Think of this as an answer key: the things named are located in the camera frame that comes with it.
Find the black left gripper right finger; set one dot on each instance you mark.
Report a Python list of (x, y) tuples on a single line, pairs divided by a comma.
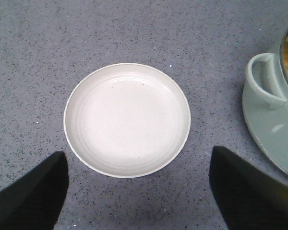
[(248, 198)]

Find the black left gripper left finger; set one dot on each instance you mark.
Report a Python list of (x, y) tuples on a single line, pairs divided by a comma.
[(34, 202)]

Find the cream round plate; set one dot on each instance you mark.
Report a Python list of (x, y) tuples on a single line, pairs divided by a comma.
[(127, 120)]

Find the green electric cooking pot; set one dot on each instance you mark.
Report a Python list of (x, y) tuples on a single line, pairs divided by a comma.
[(265, 102)]

